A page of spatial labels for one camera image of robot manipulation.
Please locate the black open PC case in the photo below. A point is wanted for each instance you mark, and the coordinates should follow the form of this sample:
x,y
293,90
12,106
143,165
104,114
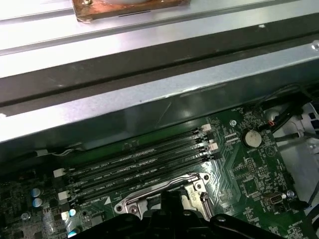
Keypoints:
x,y
159,84

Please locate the green motherboard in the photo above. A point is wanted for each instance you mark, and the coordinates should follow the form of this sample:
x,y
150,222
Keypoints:
x,y
239,179

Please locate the internal USB port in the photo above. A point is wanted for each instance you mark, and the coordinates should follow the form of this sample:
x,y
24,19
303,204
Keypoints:
x,y
272,200

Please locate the brown square base plate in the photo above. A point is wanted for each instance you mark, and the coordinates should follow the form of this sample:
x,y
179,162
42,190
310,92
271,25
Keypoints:
x,y
129,11

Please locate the silver coin battery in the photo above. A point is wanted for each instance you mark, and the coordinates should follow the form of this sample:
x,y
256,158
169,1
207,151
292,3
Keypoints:
x,y
253,138

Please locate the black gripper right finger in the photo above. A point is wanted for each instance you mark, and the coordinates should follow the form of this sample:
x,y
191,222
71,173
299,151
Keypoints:
x,y
236,231

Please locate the black RAM slot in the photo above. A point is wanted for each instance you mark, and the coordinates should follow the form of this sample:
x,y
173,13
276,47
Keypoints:
x,y
147,178
144,168
142,158
139,149

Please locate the CPU socket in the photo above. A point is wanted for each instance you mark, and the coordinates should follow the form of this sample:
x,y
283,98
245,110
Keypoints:
x,y
133,210

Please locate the silver blue capacitor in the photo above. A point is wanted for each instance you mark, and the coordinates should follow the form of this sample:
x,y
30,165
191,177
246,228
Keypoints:
x,y
37,202
36,192

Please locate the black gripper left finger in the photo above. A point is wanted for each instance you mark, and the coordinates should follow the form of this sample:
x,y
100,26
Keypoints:
x,y
122,226

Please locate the metal socket cover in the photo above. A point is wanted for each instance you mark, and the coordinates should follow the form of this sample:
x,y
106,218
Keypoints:
x,y
193,199

